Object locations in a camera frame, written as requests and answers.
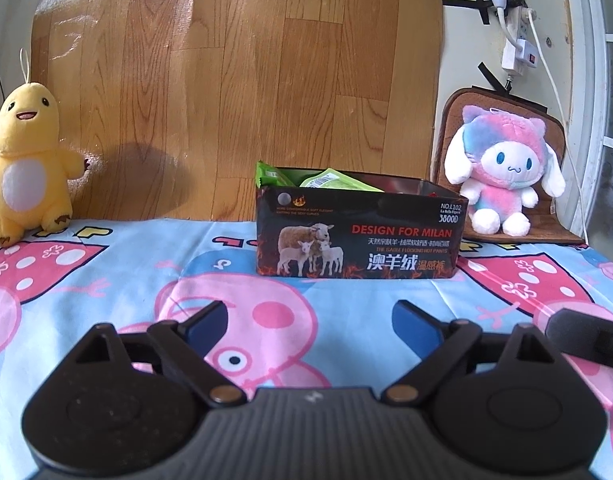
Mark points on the white window frame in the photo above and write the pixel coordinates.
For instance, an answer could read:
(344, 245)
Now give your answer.
(594, 85)

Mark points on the wood-grain wall sheet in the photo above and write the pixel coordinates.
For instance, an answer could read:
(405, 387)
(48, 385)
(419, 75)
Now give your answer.
(211, 85)

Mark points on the pink and blue plush toy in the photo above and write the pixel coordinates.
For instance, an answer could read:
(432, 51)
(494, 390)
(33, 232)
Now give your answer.
(506, 160)

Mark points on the yellow plush duck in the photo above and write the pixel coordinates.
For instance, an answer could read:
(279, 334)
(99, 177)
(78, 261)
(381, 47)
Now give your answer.
(31, 180)

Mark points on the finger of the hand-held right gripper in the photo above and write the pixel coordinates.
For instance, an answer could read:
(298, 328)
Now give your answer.
(586, 342)

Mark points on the cartoon pig printed blanket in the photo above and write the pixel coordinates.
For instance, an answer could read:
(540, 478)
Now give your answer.
(111, 270)

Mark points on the brown seat cushion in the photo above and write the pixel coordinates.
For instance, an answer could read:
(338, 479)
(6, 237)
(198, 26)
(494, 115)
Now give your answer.
(549, 229)

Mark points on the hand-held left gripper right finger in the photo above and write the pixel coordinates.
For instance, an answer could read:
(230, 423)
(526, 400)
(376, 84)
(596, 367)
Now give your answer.
(414, 327)

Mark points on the bright green snack packet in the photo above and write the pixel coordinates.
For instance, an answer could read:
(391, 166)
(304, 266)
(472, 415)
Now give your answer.
(274, 175)

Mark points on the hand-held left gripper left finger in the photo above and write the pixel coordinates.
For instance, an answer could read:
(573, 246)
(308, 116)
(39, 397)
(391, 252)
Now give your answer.
(206, 327)

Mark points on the black printed cardboard box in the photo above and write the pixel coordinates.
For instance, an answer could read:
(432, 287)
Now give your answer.
(361, 240)

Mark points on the white power strip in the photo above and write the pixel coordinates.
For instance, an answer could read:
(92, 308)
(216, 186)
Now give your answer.
(519, 35)

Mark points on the green pea snack packet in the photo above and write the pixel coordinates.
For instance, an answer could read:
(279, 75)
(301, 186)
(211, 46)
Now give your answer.
(336, 181)

